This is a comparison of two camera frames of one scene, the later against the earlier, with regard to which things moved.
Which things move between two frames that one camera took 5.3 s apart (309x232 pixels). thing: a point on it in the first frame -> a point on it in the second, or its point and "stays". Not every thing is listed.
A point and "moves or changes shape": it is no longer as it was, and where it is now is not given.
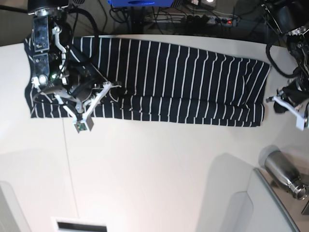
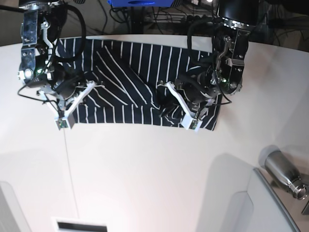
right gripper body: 294,94 -> 200,87
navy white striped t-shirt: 133,79 moves or changes shape
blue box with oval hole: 141,3 stays
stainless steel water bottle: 282,170 stays
